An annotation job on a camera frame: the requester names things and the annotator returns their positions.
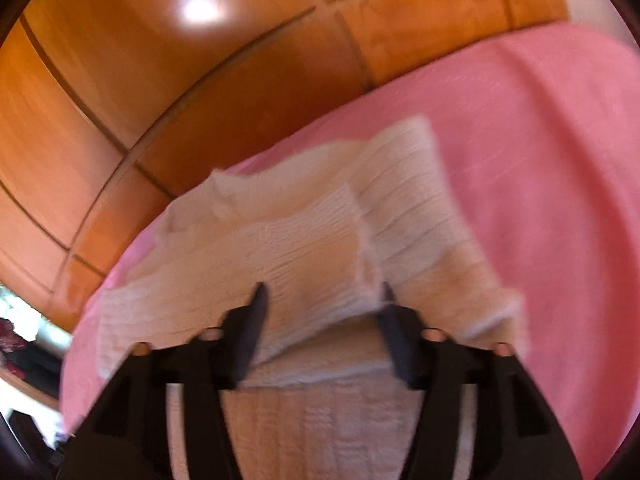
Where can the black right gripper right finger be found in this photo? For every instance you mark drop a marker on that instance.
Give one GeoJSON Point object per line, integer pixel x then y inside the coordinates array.
{"type": "Point", "coordinates": [517, 435]}

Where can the wooden panelled headboard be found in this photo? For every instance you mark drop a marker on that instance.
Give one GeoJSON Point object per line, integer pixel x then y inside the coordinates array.
{"type": "Point", "coordinates": [112, 108]}

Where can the cream knitted sweater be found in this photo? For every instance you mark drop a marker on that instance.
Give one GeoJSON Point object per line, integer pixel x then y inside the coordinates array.
{"type": "Point", "coordinates": [325, 230]}

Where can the pink bedspread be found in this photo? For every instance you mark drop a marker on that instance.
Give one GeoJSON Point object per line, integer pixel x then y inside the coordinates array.
{"type": "Point", "coordinates": [538, 136]}

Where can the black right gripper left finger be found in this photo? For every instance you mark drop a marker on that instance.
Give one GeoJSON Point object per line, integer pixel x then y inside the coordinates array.
{"type": "Point", "coordinates": [125, 434]}

